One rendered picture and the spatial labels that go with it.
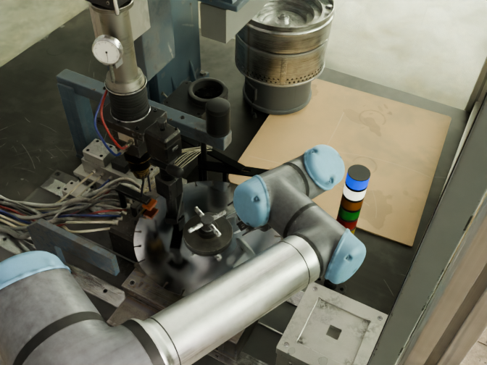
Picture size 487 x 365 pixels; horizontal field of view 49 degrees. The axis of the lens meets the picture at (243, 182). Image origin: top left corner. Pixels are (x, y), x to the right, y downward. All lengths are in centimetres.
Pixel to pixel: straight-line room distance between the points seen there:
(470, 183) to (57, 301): 46
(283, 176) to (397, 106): 112
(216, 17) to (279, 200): 55
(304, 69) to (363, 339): 86
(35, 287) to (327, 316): 68
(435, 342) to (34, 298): 43
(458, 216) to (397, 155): 118
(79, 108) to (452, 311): 125
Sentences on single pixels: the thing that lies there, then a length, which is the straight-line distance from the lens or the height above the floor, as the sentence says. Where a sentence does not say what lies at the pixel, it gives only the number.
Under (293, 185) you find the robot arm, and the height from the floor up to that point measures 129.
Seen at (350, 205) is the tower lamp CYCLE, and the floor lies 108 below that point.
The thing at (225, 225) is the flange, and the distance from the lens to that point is 122.
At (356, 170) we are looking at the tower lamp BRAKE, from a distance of 108.
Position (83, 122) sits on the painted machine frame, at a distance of 161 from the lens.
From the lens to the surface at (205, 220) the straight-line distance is 117.
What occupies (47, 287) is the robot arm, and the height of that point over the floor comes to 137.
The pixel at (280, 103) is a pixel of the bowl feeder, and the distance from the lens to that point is 178.
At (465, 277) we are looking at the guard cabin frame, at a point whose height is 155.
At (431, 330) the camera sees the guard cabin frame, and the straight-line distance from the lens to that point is 54.
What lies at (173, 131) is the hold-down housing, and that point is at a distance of 100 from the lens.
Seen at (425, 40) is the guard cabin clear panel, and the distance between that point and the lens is 196.
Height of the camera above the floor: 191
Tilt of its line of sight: 47 degrees down
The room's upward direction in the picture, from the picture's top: 2 degrees clockwise
